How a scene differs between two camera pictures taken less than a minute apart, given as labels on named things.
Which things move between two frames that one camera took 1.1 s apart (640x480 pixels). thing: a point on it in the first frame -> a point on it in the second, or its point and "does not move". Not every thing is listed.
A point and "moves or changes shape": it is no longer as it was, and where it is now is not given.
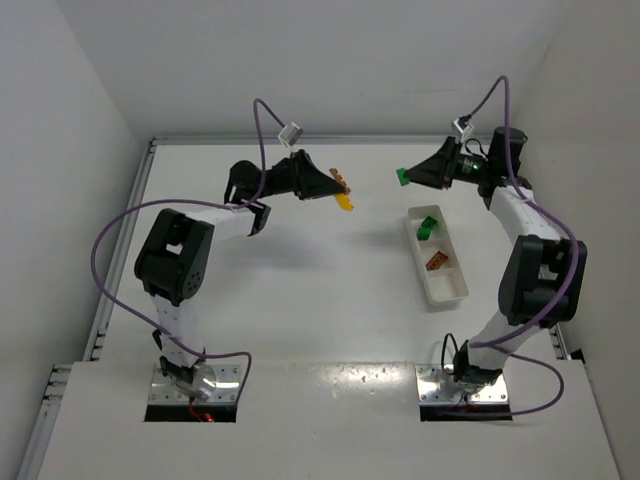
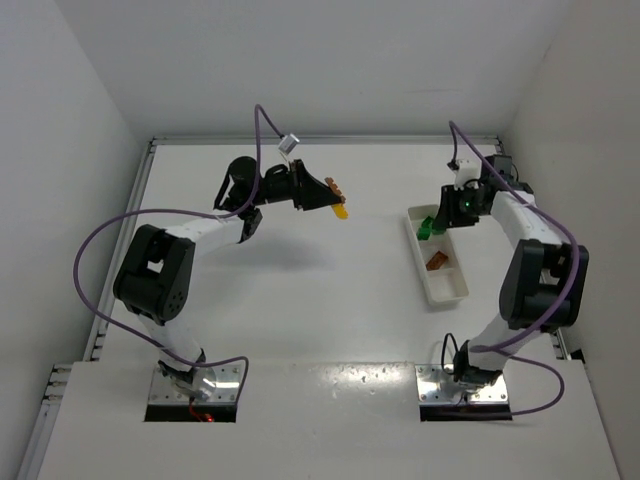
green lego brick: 429,222 does not move
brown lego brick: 436,261 does not move
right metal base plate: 436,386 does not move
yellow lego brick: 343,202 -> 340,211
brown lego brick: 334,172 moves or changes shape
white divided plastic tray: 445,283 does not move
